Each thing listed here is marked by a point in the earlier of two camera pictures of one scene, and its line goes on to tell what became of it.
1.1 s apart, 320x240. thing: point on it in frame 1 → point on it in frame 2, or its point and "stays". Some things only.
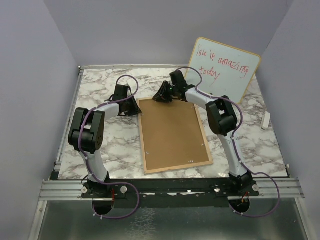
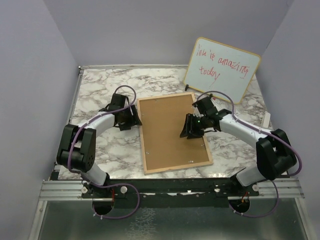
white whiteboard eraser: x=266 y=121 stays
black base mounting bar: x=173 y=192 stays
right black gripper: x=161 y=95 → x=187 y=129
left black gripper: x=135 y=110 → x=134 y=119
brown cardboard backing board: x=172 y=134 stays
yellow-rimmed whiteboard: x=218 y=70 stays
